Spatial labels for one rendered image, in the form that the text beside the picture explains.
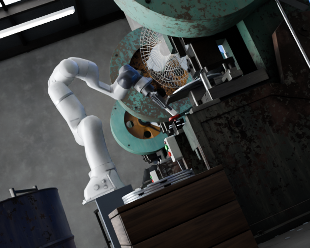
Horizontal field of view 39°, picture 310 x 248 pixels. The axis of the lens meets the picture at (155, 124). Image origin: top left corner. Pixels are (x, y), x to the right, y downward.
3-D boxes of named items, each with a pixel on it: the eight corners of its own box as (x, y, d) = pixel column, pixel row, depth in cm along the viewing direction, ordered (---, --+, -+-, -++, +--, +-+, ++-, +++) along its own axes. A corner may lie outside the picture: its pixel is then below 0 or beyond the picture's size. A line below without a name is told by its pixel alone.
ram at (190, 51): (194, 72, 222) (170, 20, 227) (189, 81, 236) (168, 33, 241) (225, 60, 224) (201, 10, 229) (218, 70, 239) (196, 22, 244)
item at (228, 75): (232, 78, 203) (222, 58, 205) (223, 89, 220) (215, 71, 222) (243, 74, 204) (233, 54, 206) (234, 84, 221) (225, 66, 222)
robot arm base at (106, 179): (82, 203, 204) (71, 175, 206) (83, 205, 222) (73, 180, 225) (127, 185, 209) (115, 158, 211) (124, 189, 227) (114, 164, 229)
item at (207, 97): (212, 101, 203) (207, 89, 204) (196, 122, 247) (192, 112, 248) (269, 78, 208) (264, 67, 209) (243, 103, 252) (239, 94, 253)
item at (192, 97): (178, 119, 216) (167, 94, 218) (174, 125, 230) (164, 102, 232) (224, 101, 220) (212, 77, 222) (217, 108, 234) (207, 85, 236)
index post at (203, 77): (207, 90, 208) (199, 72, 209) (206, 92, 211) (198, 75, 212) (212, 88, 208) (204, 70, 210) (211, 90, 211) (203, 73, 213)
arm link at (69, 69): (48, 58, 237) (61, 40, 226) (79, 66, 247) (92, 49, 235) (48, 87, 228) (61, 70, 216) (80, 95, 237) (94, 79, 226)
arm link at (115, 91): (86, 55, 241) (135, 70, 257) (73, 79, 251) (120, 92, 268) (89, 69, 234) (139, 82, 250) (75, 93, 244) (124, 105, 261)
